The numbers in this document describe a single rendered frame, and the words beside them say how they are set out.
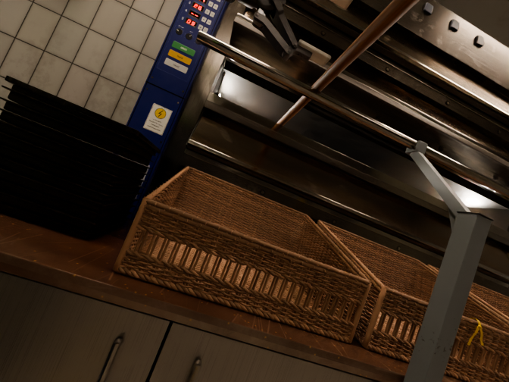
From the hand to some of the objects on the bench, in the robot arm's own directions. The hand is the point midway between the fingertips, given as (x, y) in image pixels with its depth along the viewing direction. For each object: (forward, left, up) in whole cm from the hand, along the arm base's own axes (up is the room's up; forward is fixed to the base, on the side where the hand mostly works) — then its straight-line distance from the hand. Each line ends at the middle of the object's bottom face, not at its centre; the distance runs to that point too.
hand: (334, 29), depth 47 cm
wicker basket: (+7, +29, -61) cm, 68 cm away
